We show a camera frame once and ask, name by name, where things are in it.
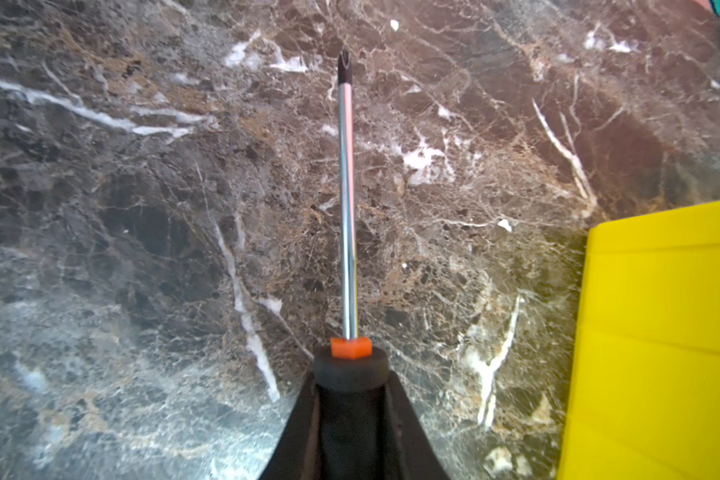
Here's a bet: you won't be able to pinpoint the yellow plastic bin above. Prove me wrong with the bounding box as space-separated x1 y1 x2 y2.
558 201 720 479

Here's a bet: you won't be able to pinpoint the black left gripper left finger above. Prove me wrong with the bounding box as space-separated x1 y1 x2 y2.
259 372 321 480

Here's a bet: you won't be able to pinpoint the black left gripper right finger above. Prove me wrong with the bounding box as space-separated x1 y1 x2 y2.
383 372 449 479

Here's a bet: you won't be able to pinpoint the black orange handled screwdriver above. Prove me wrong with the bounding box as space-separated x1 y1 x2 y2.
314 47 387 479

